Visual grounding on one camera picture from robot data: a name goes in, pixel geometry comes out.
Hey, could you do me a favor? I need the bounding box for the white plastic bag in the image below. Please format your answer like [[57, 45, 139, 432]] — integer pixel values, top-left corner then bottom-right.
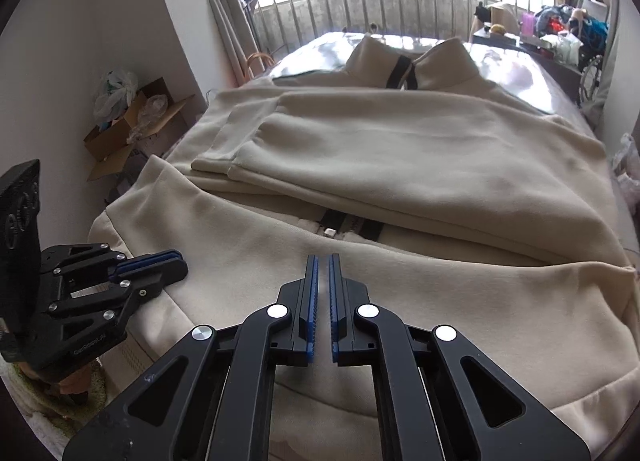
[[94, 70, 140, 122]]

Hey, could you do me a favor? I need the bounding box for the beige tote bag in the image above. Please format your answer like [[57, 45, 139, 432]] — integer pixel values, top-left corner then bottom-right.
[[475, 2, 521, 36]]

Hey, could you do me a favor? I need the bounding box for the metal balcony railing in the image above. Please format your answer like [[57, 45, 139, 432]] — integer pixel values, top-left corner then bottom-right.
[[230, 0, 566, 59]]

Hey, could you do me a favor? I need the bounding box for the clear plastic wrap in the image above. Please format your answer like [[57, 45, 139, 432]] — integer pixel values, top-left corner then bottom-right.
[[135, 93, 169, 128]]

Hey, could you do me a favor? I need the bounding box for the pile of colourful clothes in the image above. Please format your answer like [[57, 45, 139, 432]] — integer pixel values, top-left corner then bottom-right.
[[535, 3, 608, 42]]

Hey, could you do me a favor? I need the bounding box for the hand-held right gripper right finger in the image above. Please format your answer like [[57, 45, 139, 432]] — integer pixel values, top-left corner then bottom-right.
[[328, 254, 590, 461]]

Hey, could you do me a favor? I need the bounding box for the beige curtain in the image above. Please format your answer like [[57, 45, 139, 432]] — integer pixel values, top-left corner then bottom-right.
[[202, 0, 266, 86]]

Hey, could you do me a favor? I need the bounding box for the dark side table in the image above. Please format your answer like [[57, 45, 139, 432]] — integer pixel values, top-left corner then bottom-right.
[[472, 26, 583, 102]]

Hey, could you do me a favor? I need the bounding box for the crumpled clear plastic bag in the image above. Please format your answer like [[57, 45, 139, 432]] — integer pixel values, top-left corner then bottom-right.
[[612, 133, 640, 178]]

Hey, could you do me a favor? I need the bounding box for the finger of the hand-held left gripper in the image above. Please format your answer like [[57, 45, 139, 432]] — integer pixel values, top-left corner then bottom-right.
[[40, 243, 182, 287], [47, 261, 189, 331]]

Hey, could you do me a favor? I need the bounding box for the cream zip jacket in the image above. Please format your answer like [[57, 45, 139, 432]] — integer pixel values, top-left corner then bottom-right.
[[89, 36, 640, 461]]

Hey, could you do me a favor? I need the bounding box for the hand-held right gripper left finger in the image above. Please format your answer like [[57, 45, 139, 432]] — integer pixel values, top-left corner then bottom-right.
[[62, 255, 319, 461]]

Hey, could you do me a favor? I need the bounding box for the large brown cardboard box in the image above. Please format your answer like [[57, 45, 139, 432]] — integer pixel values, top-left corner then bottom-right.
[[82, 77, 196, 182]]

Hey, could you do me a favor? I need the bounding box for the wheelchair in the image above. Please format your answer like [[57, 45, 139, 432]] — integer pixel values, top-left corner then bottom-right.
[[579, 52, 609, 102]]

